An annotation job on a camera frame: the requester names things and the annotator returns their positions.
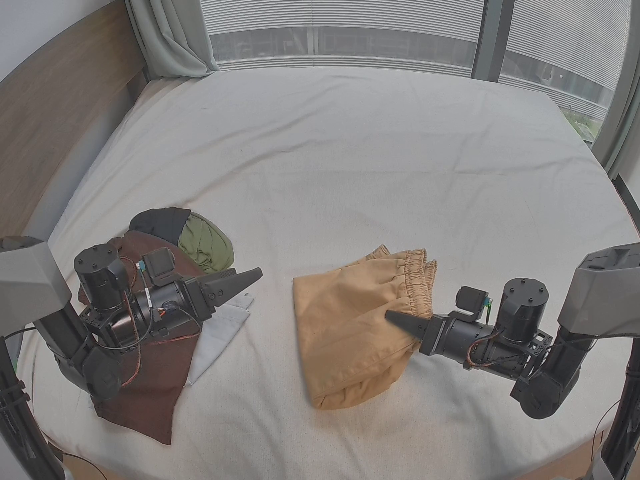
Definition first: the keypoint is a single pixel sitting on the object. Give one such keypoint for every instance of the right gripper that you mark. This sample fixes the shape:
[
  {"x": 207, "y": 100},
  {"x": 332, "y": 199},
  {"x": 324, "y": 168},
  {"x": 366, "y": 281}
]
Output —
[{"x": 460, "y": 343}]

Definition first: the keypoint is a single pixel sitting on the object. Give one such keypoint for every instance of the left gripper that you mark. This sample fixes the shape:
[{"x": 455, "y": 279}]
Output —
[{"x": 195, "y": 300}]

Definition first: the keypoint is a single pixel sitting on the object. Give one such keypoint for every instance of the tan shorts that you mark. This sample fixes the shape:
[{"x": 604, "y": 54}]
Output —
[{"x": 350, "y": 328}]

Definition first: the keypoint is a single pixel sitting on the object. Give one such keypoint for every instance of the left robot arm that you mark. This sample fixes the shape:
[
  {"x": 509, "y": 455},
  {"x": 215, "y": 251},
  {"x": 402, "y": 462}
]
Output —
[{"x": 30, "y": 283}]

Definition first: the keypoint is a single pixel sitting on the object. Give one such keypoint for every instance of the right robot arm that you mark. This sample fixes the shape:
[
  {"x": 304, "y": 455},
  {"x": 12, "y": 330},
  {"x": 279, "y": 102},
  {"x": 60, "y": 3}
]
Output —
[{"x": 600, "y": 293}]

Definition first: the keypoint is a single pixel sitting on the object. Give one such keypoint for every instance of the bed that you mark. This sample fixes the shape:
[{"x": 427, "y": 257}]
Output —
[{"x": 375, "y": 133}]

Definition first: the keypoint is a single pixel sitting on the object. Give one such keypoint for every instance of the green garment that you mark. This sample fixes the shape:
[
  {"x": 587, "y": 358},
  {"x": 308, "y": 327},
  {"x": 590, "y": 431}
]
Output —
[{"x": 207, "y": 248}]

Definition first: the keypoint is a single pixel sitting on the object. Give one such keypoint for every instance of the pale grey garment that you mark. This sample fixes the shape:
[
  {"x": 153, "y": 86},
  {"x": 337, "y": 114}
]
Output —
[{"x": 220, "y": 338}]

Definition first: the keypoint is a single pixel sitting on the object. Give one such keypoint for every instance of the brown shorts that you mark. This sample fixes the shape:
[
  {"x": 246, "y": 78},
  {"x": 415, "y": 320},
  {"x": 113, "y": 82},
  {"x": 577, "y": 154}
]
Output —
[{"x": 150, "y": 393}]

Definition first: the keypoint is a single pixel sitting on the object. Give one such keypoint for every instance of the grey-green curtain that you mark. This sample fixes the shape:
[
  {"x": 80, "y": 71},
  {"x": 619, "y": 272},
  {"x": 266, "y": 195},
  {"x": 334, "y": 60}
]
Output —
[{"x": 170, "y": 43}]

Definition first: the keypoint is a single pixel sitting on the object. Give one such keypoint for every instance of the window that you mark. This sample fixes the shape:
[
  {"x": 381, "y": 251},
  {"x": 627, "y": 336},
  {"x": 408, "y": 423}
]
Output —
[{"x": 350, "y": 13}]

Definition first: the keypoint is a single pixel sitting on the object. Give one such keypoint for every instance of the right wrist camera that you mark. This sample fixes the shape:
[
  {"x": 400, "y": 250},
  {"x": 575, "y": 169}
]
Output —
[{"x": 470, "y": 300}]

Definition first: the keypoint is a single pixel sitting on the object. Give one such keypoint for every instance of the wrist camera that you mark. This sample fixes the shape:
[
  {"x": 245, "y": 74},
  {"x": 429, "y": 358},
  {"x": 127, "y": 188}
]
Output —
[
  {"x": 160, "y": 263},
  {"x": 470, "y": 300}
]

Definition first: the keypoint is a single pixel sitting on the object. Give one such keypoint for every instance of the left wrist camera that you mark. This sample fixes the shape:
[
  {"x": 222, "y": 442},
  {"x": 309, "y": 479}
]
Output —
[{"x": 160, "y": 263}]

